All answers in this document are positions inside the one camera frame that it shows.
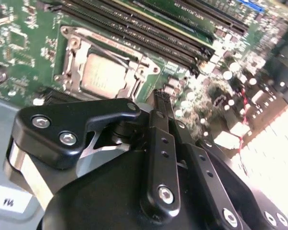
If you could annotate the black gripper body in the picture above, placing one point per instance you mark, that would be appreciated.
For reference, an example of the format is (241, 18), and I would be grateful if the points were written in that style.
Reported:
(105, 198)

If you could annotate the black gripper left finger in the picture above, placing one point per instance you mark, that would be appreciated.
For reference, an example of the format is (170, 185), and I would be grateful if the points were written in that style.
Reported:
(62, 115)

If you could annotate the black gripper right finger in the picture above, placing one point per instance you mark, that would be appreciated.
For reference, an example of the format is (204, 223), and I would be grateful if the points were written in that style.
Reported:
(206, 172)

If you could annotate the silver CPU plate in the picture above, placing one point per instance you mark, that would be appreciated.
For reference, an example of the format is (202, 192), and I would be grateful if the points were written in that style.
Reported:
(100, 72)

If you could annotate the thin metal locking lever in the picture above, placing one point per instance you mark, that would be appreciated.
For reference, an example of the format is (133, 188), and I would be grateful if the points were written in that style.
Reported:
(110, 55)

